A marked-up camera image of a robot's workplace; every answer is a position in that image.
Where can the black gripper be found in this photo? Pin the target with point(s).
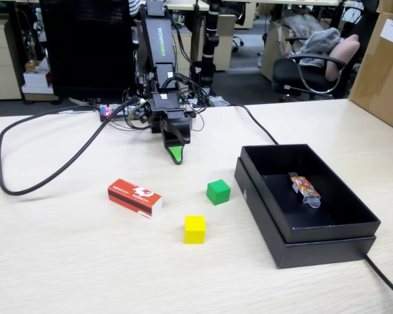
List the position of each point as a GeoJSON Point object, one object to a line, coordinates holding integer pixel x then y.
{"type": "Point", "coordinates": [170, 114]}

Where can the green wooden cube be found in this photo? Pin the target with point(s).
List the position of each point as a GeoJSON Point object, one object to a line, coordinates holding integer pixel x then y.
{"type": "Point", "coordinates": [218, 193]}

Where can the red and white carton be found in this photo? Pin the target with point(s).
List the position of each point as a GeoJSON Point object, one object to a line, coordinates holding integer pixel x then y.
{"type": "Point", "coordinates": [134, 198]}

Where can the yellow wooden cube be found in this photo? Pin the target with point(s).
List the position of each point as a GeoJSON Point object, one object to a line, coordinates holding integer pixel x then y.
{"type": "Point", "coordinates": [194, 230]}

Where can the open black cardboard box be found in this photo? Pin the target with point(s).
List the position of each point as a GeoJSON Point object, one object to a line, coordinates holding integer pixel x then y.
{"type": "Point", "coordinates": [330, 229]}

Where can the large brown cardboard box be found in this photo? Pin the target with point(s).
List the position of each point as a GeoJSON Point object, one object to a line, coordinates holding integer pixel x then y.
{"type": "Point", "coordinates": [380, 75]}

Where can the controller board with pink light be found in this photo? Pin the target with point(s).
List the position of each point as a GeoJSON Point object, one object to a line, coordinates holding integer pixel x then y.
{"type": "Point", "coordinates": [106, 111]}

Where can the beige office cabinet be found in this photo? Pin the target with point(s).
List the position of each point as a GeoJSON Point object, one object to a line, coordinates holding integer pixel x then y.
{"type": "Point", "coordinates": [224, 42]}

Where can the black pole with white bands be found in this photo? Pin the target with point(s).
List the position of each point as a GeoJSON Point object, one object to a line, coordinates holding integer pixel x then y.
{"type": "Point", "coordinates": [210, 32]}

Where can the black office armchair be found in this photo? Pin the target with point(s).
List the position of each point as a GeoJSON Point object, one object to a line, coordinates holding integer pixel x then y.
{"type": "Point", "coordinates": [285, 70]}

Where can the colourful candy packet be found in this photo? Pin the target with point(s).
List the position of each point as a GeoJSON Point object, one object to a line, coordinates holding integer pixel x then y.
{"type": "Point", "coordinates": [303, 186]}

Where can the person in striped shirt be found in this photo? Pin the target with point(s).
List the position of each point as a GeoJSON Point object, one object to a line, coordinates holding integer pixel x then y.
{"type": "Point", "coordinates": [133, 6]}

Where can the stack of white boxes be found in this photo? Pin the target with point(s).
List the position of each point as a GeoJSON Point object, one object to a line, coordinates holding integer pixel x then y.
{"type": "Point", "coordinates": [36, 80]}

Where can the grey cloth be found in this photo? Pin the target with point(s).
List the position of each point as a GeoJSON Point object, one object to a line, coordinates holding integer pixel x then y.
{"type": "Point", "coordinates": [321, 42]}

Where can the pink cushion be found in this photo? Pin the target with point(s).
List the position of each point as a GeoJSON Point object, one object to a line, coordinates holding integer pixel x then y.
{"type": "Point", "coordinates": [344, 52]}

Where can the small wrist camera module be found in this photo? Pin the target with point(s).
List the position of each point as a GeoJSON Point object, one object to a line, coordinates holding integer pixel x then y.
{"type": "Point", "coordinates": [141, 112]}

